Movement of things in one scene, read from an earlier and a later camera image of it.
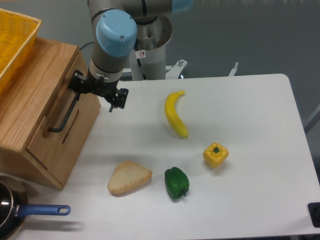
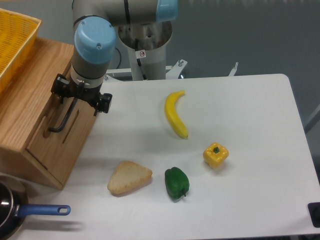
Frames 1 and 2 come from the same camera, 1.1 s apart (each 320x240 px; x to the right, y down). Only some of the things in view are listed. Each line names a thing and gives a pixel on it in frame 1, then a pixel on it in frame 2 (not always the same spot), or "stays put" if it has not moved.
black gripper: [105, 90] -> [91, 95]
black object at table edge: [314, 211] stays put
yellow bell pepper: [215, 154] stays put
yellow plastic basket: [18, 32] stays put
